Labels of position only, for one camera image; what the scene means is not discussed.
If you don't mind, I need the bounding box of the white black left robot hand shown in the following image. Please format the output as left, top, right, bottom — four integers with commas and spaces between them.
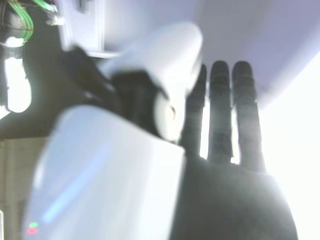
21, 22, 300, 240

